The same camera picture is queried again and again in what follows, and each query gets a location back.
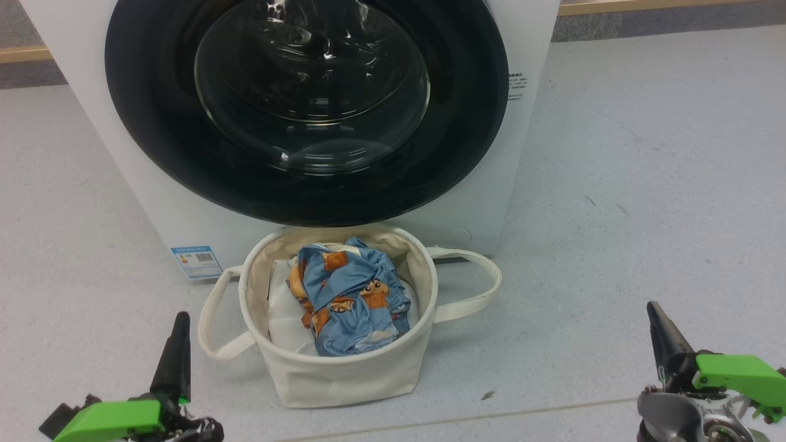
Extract round glass washer door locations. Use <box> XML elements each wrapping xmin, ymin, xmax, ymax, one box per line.
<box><xmin>104</xmin><ymin>0</ymin><xmax>510</xmax><ymax>227</ymax></box>

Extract blue energy label sticker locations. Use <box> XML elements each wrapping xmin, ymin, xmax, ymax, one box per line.
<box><xmin>171</xmin><ymin>246</ymin><xmax>224</xmax><ymax>281</ymax></box>

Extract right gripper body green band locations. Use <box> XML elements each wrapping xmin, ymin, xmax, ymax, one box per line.
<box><xmin>660</xmin><ymin>354</ymin><xmax>786</xmax><ymax>425</ymax></box>

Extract cream canvas laundry basket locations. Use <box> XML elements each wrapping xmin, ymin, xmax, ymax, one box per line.
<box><xmin>198</xmin><ymin>224</ymin><xmax>502</xmax><ymax>409</ymax></box>

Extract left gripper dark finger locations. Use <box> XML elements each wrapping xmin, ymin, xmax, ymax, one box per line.
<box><xmin>152</xmin><ymin>311</ymin><xmax>192</xmax><ymax>403</ymax></box>

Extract white front-load washing machine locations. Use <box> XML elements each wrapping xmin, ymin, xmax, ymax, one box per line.
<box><xmin>18</xmin><ymin>0</ymin><xmax>561</xmax><ymax>280</ymax></box>

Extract white cloth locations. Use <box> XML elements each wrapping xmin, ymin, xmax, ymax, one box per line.
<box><xmin>268</xmin><ymin>258</ymin><xmax>421</xmax><ymax>355</ymax></box>

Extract round filter cover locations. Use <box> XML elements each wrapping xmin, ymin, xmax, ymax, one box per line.
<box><xmin>430</xmin><ymin>226</ymin><xmax>473</xmax><ymax>252</ymax></box>

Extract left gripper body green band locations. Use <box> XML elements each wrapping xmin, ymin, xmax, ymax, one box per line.
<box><xmin>54</xmin><ymin>396</ymin><xmax>225</xmax><ymax>442</ymax></box>

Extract blue bear-print garment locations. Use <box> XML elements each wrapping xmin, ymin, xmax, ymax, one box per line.
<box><xmin>287</xmin><ymin>236</ymin><xmax>412</xmax><ymax>357</ymax></box>

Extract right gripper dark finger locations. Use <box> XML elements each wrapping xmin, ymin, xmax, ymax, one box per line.
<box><xmin>646</xmin><ymin>300</ymin><xmax>698</xmax><ymax>394</ymax></box>

